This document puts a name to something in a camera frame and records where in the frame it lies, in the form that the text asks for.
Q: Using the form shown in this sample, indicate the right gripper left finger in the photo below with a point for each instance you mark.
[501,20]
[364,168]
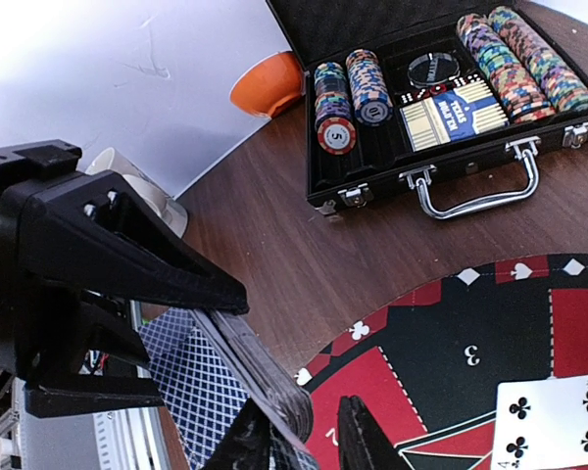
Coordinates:
[246,445]

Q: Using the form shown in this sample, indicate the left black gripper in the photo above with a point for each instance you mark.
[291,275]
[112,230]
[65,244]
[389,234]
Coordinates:
[71,246]

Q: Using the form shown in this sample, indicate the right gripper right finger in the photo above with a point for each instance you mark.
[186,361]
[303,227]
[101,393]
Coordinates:
[362,445]

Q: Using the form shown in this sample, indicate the grey playing card deck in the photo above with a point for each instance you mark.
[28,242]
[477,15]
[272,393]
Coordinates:
[201,394]

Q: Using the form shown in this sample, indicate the four of clubs card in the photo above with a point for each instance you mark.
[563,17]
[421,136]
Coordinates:
[541,424]

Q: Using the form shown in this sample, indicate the black poker chip case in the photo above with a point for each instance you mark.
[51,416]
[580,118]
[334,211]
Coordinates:
[454,100]

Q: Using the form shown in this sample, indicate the round red black poker mat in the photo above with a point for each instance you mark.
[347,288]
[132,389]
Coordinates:
[427,366]

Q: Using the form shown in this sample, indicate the white floral ceramic mug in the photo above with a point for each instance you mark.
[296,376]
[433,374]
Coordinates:
[172,213]

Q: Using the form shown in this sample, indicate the orange plastic cup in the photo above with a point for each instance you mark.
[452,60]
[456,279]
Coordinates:
[270,87]

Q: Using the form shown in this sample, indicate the aluminium front rail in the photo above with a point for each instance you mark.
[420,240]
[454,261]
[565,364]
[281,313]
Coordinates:
[121,439]

